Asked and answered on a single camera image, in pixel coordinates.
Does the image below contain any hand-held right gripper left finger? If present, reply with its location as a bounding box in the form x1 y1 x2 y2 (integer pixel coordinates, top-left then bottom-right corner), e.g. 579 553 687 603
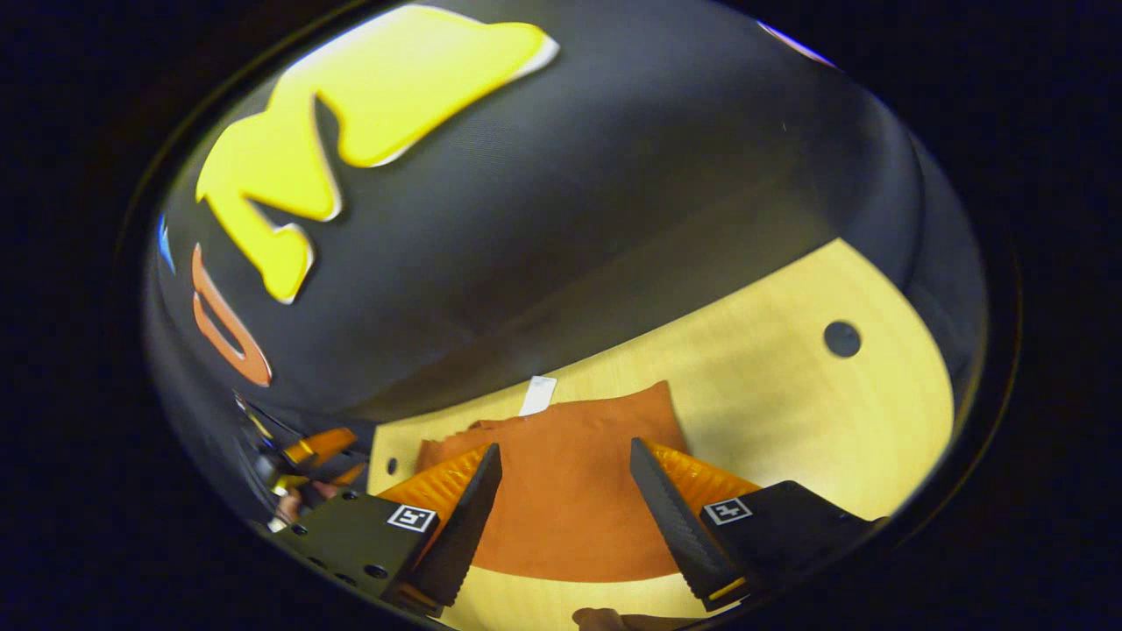
272 443 503 614

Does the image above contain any orange button jacket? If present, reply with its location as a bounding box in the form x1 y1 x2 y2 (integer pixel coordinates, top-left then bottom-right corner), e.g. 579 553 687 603
414 375 692 584

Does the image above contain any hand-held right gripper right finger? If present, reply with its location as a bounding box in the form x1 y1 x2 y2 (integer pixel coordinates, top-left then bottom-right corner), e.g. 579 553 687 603
629 437 886 613

